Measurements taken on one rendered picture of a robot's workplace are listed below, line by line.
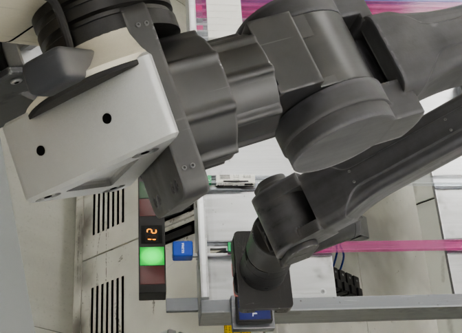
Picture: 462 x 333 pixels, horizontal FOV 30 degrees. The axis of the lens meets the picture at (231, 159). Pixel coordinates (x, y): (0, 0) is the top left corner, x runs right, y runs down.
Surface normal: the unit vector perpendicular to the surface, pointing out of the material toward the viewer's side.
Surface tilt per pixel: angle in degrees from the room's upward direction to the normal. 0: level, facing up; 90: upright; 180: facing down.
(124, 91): 82
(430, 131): 77
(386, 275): 0
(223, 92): 38
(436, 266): 90
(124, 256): 90
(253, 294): 43
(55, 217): 0
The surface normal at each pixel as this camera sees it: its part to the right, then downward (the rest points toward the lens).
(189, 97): 0.31, -0.13
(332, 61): 0.15, -0.40
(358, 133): 0.39, 0.87
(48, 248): 0.77, -0.34
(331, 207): -0.41, -0.15
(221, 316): 0.06, 0.88
